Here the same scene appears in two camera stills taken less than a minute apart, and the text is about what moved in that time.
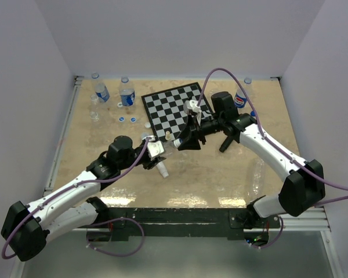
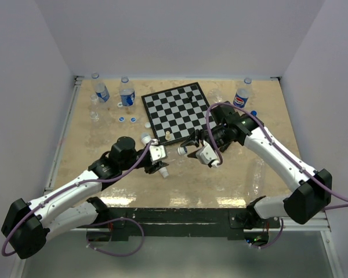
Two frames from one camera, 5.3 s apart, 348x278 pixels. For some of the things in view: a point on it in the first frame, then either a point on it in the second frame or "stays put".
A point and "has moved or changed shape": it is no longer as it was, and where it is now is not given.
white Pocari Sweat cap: (177, 142) -> (181, 151)
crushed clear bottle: (170, 148) has moved or changed shape
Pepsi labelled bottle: (240, 99) stays put
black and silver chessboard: (166, 109) stays put
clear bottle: (257, 176) stays put
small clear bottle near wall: (94, 102) stays put
